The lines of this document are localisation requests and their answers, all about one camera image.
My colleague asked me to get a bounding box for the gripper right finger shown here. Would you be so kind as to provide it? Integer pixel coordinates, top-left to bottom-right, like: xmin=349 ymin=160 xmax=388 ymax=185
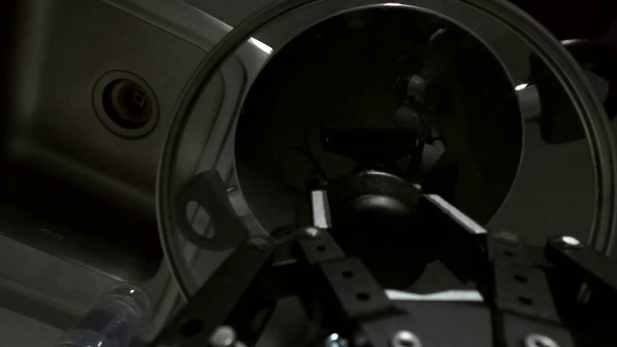
xmin=422 ymin=193 xmax=617 ymax=347

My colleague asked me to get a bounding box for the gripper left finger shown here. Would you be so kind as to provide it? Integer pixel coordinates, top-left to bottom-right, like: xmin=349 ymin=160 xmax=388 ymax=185
xmin=152 ymin=189 xmax=406 ymax=347

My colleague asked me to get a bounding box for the glass lid with black knob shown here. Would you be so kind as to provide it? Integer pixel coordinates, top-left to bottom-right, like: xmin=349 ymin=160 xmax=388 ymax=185
xmin=156 ymin=0 xmax=617 ymax=314

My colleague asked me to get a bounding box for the clear plastic bottle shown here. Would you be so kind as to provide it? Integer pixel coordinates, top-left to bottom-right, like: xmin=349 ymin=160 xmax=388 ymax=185
xmin=57 ymin=283 xmax=151 ymax=347

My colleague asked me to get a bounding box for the stainless steel sink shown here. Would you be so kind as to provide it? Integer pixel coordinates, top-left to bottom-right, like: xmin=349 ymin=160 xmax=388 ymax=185
xmin=0 ymin=0 xmax=275 ymax=338

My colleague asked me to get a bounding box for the steel pot with black handles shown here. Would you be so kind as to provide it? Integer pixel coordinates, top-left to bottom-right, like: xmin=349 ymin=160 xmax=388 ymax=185
xmin=175 ymin=2 xmax=617 ymax=290

